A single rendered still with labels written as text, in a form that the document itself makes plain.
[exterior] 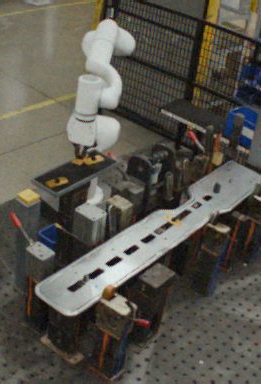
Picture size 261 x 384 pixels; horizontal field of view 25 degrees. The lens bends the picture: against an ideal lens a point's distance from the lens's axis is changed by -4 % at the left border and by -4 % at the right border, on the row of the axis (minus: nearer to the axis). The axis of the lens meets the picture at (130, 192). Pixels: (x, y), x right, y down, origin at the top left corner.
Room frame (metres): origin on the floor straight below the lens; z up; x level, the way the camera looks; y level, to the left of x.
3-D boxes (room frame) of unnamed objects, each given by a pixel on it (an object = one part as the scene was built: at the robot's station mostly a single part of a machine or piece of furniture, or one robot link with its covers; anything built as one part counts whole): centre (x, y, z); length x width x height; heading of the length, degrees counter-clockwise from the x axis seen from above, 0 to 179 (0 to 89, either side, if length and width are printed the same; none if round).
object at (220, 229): (1.96, -0.37, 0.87); 0.12 x 0.09 x 0.35; 57
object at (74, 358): (1.48, 0.15, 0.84); 0.18 x 0.06 x 0.29; 57
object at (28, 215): (1.78, 0.36, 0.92); 0.08 x 0.08 x 0.44; 57
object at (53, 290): (1.99, -0.19, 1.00); 1.38 x 0.22 x 0.02; 147
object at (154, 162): (2.20, -0.07, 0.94); 0.18 x 0.13 x 0.49; 147
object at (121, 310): (1.42, -0.03, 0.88); 0.15 x 0.11 x 0.36; 57
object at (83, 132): (2.00, 0.21, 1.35); 0.10 x 0.07 x 0.11; 78
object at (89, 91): (2.00, 0.20, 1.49); 0.09 x 0.08 x 0.13; 89
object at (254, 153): (2.61, -0.60, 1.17); 0.12 x 0.01 x 0.34; 57
